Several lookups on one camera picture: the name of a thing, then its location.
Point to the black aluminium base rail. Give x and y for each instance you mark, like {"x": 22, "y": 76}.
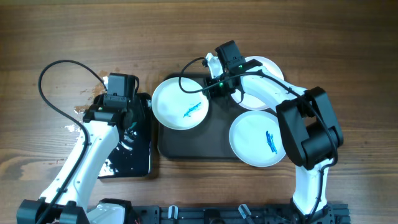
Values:
{"x": 268, "y": 214}

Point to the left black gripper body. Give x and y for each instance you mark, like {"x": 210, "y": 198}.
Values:
{"x": 136, "y": 107}

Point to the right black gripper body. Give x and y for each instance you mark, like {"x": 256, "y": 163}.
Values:
{"x": 218, "y": 86}

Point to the white plate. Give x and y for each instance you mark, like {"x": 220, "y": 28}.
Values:
{"x": 254, "y": 137}
{"x": 176, "y": 106}
{"x": 250, "y": 102}

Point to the black water tray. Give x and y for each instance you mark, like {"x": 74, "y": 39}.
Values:
{"x": 132, "y": 156}

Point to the brown serving tray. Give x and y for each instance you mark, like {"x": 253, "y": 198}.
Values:
{"x": 207, "y": 141}

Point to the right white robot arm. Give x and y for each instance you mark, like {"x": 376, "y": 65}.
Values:
{"x": 307, "y": 126}

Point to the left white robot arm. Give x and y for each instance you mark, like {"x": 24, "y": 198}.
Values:
{"x": 115, "y": 141}

